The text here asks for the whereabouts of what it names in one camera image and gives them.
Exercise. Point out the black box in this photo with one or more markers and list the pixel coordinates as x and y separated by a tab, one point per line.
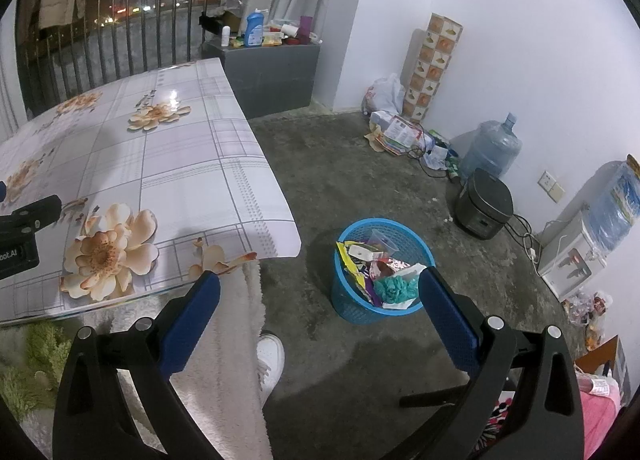
212	23

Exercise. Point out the white shoe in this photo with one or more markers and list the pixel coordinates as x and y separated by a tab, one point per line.
270	360

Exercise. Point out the wall socket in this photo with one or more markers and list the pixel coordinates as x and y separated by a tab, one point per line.
550	186

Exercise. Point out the dark rice cooker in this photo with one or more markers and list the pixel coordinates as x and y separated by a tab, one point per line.
482	205

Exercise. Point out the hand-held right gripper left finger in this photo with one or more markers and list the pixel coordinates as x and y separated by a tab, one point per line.
192	325

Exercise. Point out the brown cardboard box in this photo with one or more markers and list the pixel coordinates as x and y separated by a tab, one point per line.
605	355

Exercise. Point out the grey cabinet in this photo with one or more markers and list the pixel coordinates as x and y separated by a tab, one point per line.
270	74

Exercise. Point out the pink cloth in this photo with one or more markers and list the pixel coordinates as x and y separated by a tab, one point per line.
600	420

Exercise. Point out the plastic bag of snacks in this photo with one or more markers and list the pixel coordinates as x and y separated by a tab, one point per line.
587	312

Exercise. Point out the teal plastic bag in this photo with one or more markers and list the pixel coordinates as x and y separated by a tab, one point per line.
395	290

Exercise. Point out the red plastic wrapper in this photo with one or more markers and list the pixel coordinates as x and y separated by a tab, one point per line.
385	270

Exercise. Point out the blue water jug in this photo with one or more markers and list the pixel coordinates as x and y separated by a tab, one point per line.
492	149

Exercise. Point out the purple wrapper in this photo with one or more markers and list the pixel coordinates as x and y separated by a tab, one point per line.
368	292

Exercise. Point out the purple cup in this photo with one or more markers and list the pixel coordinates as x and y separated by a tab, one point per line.
306	28

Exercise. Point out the blue plastic wastebasket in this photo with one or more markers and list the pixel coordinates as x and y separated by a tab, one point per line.
350	305

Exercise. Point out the green fluffy cloth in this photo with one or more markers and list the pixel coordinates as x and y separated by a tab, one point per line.
35	370

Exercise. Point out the white plastic bag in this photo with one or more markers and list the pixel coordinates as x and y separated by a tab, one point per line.
387	94

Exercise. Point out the white paper sheet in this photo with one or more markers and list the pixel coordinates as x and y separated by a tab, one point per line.
416	269

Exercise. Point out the white fluffy robe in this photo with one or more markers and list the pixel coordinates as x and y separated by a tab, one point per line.
220	390

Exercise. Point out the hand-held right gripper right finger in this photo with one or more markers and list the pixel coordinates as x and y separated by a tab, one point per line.
447	320

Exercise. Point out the blue detergent bottle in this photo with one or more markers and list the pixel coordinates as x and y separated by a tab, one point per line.
254	32

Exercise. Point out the small cardboard box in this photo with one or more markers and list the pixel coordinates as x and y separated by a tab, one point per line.
235	19

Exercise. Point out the small white bottle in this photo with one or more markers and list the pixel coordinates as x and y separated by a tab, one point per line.
226	37

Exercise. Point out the covered water jug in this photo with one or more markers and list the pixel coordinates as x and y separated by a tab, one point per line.
617	205

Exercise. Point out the black chair base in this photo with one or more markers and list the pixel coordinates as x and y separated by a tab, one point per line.
435	396

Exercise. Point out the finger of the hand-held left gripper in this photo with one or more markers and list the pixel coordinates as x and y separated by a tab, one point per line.
2	191
30	217

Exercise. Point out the yellow and black snack bag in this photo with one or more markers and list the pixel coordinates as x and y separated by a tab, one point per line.
352	270

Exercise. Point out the white water dispenser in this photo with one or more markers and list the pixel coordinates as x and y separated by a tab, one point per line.
567	255

